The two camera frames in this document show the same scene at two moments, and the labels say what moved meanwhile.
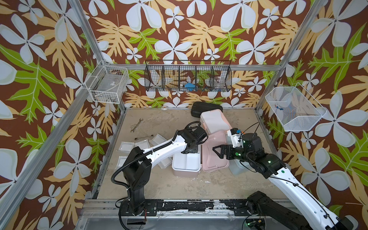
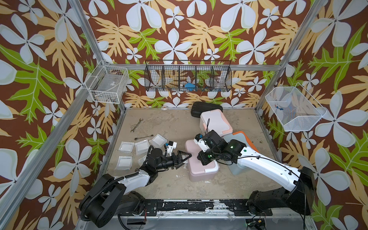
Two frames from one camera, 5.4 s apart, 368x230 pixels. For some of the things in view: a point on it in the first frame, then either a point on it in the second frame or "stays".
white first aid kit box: x=214 y=120 stays
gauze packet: x=121 y=161 stays
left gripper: x=195 y=150 to x=175 y=159
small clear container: x=157 y=139 stays
